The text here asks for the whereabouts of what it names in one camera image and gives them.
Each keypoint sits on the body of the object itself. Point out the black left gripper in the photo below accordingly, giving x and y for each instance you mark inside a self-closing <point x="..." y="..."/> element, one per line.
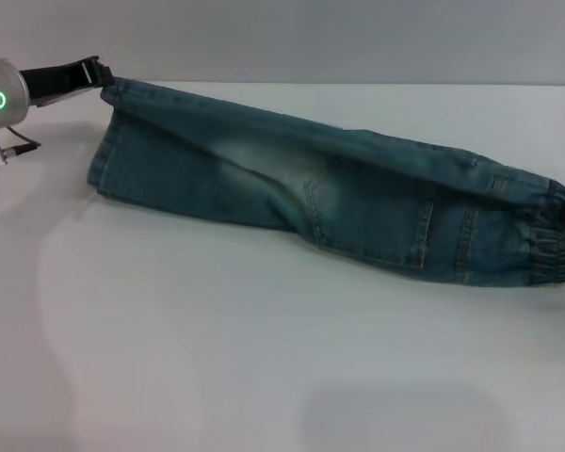
<point x="56" y="80"/>

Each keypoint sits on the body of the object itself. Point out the blue denim shorts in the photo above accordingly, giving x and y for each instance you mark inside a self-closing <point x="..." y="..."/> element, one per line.
<point x="358" y="212"/>

